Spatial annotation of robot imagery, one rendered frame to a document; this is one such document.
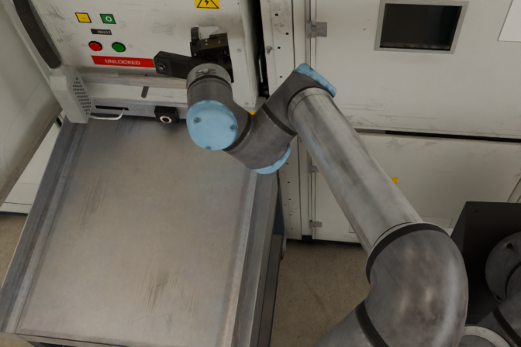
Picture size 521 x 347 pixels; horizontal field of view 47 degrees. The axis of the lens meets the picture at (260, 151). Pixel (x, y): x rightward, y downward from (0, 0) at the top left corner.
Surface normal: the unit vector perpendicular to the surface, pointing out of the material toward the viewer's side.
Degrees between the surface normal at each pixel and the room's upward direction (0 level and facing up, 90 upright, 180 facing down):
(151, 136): 0
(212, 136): 71
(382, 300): 41
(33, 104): 90
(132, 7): 90
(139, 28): 90
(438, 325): 32
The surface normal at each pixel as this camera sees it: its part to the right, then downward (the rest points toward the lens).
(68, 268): -0.07, -0.54
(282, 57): -0.13, 0.84
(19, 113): 0.94, 0.24
